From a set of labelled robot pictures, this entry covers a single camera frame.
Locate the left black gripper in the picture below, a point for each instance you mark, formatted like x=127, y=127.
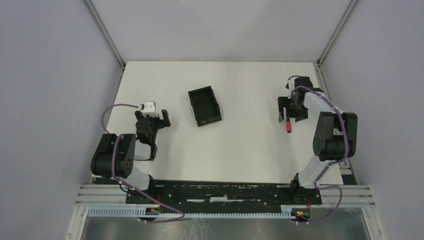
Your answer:
x=160, y=122

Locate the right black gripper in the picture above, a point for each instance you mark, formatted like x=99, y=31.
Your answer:
x=301, y=115

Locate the red handled screwdriver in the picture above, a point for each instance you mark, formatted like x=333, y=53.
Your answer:
x=288, y=125

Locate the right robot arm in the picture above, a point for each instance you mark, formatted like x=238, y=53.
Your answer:
x=335, y=136

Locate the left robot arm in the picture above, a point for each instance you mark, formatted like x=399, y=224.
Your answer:
x=115, y=155

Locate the black plastic bin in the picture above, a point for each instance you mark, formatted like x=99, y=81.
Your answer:
x=205, y=106

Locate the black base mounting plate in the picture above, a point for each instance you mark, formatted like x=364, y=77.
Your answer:
x=214, y=197

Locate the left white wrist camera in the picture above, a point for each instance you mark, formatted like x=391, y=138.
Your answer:
x=148, y=109

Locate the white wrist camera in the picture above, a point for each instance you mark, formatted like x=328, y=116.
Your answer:
x=148, y=109
x=290, y=85

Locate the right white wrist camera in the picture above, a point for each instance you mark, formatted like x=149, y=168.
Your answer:
x=290, y=85

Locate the aluminium rail frame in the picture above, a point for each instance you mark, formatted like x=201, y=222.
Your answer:
x=345, y=196

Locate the white slotted cable duct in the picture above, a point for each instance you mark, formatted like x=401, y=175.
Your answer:
x=145, y=212

